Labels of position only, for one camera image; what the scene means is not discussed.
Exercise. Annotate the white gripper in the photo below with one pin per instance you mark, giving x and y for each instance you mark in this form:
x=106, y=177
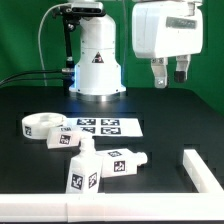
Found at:
x=166, y=30

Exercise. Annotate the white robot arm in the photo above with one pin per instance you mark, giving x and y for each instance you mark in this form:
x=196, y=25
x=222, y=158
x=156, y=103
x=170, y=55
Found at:
x=97, y=75

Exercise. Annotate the white marker tag sheet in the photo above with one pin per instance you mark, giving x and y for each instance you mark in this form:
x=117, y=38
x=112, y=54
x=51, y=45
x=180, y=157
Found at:
x=115, y=127

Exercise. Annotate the white L-shaped fence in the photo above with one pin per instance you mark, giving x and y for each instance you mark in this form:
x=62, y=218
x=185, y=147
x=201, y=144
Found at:
x=206, y=204

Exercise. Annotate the black camera on stand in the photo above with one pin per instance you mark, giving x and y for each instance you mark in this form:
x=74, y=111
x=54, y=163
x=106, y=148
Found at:
x=81, y=9

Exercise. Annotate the black camera stand pole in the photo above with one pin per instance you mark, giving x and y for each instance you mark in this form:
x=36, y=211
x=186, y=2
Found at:
x=68, y=28

